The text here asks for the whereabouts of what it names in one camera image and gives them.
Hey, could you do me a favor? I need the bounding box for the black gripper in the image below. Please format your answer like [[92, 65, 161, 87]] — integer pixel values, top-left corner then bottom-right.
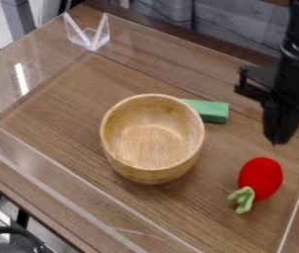
[[235, 41, 299, 145]]

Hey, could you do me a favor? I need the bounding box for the red plush fruit green leaf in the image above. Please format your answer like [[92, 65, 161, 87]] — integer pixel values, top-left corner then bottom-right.
[[227, 157, 283, 214]]

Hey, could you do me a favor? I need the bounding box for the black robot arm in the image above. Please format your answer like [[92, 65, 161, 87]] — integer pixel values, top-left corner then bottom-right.
[[235, 0, 299, 145]]

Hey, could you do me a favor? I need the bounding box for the green sponge block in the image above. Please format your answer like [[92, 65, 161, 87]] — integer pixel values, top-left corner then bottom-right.
[[183, 99, 230, 124]]

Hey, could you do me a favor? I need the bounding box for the wooden bowl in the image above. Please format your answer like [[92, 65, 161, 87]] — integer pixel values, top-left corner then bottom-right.
[[100, 94, 206, 185]]

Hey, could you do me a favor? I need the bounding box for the black metal device base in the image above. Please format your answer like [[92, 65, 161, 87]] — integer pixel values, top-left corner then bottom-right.
[[5, 222, 55, 253]]

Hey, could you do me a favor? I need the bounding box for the clear acrylic tray enclosure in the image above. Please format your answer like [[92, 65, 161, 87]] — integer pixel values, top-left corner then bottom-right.
[[0, 7, 299, 253]]

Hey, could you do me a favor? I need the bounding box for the clear acrylic corner bracket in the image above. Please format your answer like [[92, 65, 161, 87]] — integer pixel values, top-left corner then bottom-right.
[[63, 12, 111, 51]]

